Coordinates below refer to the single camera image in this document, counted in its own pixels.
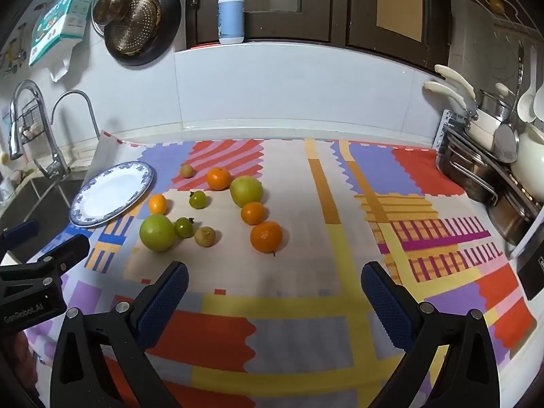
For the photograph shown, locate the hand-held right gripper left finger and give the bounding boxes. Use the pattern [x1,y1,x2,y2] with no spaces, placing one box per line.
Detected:
[50,260,190,408]

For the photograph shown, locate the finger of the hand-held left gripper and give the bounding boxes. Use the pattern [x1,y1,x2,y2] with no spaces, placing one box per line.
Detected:
[0,220,41,260]
[25,235,91,279]

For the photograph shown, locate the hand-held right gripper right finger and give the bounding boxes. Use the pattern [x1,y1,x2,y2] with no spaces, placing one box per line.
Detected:
[360,261,501,408]

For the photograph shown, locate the large green apple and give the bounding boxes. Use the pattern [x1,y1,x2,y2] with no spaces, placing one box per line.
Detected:
[139,214,176,252]

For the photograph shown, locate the blue rimmed white plate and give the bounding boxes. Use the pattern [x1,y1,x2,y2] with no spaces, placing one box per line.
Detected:
[69,161,157,227]

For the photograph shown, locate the large orange mandarin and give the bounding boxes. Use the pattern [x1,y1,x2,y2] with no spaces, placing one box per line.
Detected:
[250,221,284,254]

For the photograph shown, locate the dark kitchen sink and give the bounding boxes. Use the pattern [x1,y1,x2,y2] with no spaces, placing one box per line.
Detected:
[0,176,86,224]

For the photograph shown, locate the chrome gooseneck faucet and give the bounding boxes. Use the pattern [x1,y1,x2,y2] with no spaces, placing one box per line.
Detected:
[34,90,100,179]

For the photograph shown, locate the colourful patterned mat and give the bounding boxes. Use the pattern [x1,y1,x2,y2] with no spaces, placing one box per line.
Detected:
[23,130,537,408]

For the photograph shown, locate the tall chrome pull-down faucet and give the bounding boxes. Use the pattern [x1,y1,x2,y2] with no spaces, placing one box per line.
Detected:
[9,79,52,160]

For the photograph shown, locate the black flat device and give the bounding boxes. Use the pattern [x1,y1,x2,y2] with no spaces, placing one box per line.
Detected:
[516,238,544,301]

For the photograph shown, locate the white plastic bag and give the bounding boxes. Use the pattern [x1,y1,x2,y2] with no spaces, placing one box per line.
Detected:
[50,38,74,82]

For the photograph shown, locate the white dish rack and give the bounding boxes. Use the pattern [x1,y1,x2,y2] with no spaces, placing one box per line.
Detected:
[433,109,468,150]

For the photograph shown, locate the white cooking pan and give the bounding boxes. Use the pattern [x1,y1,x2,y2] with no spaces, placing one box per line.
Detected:
[464,108,511,150]

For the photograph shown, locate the metal spatula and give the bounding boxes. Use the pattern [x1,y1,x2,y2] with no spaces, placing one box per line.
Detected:
[494,42,526,164]

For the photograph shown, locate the white ceramic pot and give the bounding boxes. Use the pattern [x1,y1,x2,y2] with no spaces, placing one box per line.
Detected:
[510,123,544,203]

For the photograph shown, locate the green white tissue pack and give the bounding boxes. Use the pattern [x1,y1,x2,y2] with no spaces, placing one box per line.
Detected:
[28,0,96,67]

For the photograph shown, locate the steel pot with lid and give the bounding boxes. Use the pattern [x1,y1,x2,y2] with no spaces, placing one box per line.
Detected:
[478,83,516,125]

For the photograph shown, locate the gold perforated colander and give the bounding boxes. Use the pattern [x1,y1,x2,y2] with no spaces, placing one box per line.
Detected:
[105,0,161,54]

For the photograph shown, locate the black frying pan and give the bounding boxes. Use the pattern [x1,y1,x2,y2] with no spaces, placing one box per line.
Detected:
[104,0,183,67]

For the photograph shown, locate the small copper pot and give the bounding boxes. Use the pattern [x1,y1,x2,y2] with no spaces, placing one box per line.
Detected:
[92,0,133,25]

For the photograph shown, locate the white ladle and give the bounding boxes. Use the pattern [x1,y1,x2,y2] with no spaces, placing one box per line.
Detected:
[516,47,539,122]

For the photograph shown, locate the blue white pump bottle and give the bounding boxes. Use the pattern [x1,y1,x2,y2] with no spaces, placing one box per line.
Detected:
[218,0,246,45]

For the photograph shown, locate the dark wooden panel cabinet door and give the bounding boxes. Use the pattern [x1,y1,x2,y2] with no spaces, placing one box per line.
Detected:
[344,0,452,72]

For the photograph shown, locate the dark wooden glass cabinet door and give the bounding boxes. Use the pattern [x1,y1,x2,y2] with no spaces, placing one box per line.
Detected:
[186,0,343,49]

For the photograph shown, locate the black wire basket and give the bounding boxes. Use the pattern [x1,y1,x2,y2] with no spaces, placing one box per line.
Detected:
[19,104,47,141]

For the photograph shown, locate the yellow wall hooks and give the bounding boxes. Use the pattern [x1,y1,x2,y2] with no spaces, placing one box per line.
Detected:
[0,25,27,78]

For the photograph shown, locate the white pan handle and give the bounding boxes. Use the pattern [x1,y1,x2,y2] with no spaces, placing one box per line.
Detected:
[424,81,469,115]
[434,65,477,109]

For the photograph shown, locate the white wire hanging rack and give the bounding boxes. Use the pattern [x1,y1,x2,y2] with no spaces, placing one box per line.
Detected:
[450,0,544,40]

